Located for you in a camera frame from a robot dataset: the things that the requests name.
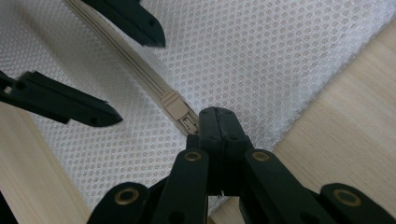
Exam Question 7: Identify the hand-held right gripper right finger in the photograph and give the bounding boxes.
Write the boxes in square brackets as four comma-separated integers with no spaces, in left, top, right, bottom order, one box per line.
[217,106,254,198]

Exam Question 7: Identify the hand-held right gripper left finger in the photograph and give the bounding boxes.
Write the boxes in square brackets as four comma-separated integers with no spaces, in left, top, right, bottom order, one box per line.
[186,106,226,198]

